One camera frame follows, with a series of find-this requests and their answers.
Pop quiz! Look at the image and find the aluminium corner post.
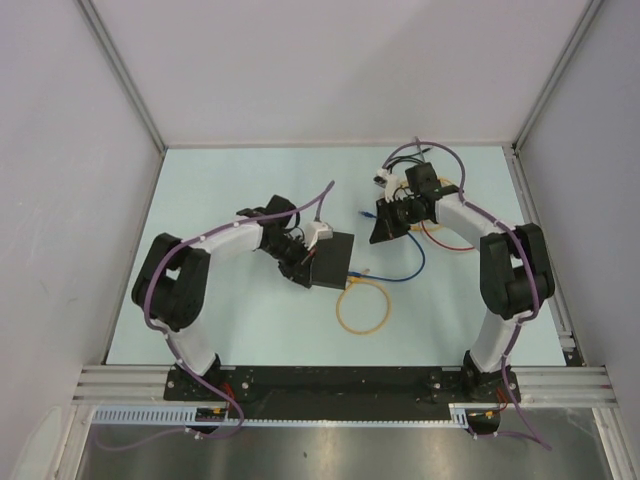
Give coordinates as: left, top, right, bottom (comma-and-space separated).
74, 0, 167, 156
511, 0, 606, 153

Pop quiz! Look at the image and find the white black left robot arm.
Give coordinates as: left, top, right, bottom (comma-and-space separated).
131, 195, 315, 400

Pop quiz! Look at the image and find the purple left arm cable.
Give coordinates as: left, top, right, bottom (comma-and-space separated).
94, 180, 335, 450

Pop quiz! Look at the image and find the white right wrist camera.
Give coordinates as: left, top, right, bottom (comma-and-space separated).
373, 168, 401, 202

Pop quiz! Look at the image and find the aluminium left corner post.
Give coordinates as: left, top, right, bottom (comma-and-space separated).
74, 0, 167, 156

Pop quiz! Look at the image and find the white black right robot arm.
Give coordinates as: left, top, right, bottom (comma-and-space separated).
369, 163, 555, 401

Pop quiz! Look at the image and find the aluminium right corner post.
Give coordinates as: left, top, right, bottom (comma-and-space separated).
511, 0, 606, 153

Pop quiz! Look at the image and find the black network switch box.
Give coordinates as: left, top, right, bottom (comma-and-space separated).
311, 232, 355, 290

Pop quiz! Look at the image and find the red ethernet cable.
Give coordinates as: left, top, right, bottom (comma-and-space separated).
422, 219, 476, 251

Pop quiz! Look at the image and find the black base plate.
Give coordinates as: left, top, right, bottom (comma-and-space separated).
163, 366, 521, 424

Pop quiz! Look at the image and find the aluminium front frame rail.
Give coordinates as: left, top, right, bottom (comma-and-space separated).
72, 365, 618, 408

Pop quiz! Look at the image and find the white slotted cable duct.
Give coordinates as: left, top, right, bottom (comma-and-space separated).
93, 405, 468, 429

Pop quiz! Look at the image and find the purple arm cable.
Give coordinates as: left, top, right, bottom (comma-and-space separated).
382, 139, 554, 451
94, 180, 335, 450

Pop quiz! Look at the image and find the yellow cable long loop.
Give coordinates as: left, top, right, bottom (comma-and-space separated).
335, 271, 393, 336

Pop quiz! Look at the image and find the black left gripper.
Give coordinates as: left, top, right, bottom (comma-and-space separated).
261, 234, 317, 288

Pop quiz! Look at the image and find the black thin cable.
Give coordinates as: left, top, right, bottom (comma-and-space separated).
382, 147, 435, 174

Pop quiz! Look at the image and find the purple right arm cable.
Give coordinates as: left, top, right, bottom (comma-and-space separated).
382, 139, 554, 451

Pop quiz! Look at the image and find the aluminium right side rail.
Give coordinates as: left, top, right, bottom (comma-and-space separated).
504, 144, 584, 369

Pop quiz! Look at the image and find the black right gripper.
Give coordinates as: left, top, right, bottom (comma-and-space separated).
369, 195, 426, 244

